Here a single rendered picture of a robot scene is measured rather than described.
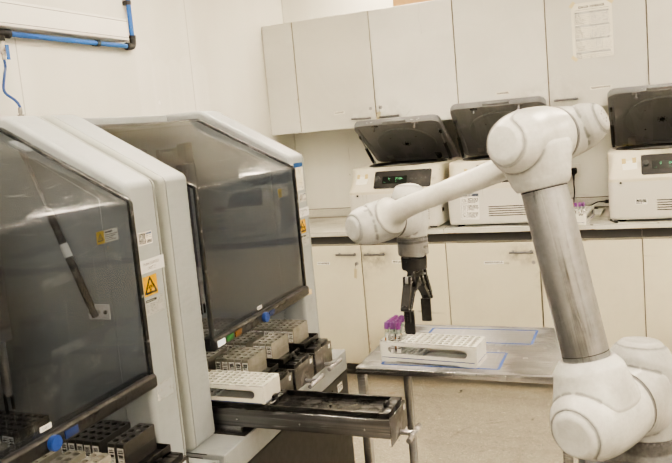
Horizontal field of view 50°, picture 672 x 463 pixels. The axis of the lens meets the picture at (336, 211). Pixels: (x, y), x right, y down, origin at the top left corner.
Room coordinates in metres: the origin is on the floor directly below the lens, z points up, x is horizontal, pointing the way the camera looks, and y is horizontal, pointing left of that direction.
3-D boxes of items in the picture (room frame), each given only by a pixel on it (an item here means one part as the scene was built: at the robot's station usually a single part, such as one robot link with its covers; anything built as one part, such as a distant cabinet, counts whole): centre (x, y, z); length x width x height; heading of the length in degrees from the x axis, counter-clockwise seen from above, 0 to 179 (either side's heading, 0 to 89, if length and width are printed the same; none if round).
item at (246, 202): (2.23, 0.47, 1.28); 0.61 x 0.51 x 0.63; 157
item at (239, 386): (1.93, 0.35, 0.83); 0.30 x 0.10 x 0.06; 67
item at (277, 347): (2.21, 0.22, 0.85); 0.12 x 0.02 x 0.06; 157
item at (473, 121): (4.19, -1.00, 1.24); 0.62 x 0.56 x 0.69; 158
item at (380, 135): (4.41, -0.46, 1.22); 0.62 x 0.56 x 0.64; 155
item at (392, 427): (1.86, 0.18, 0.78); 0.73 x 0.14 x 0.09; 67
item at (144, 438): (1.55, 0.49, 0.85); 0.12 x 0.02 x 0.06; 158
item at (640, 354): (1.60, -0.67, 0.87); 0.18 x 0.16 x 0.22; 132
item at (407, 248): (2.07, -0.21, 1.16); 0.09 x 0.09 x 0.06
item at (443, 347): (2.05, -0.25, 0.85); 0.30 x 0.10 x 0.06; 62
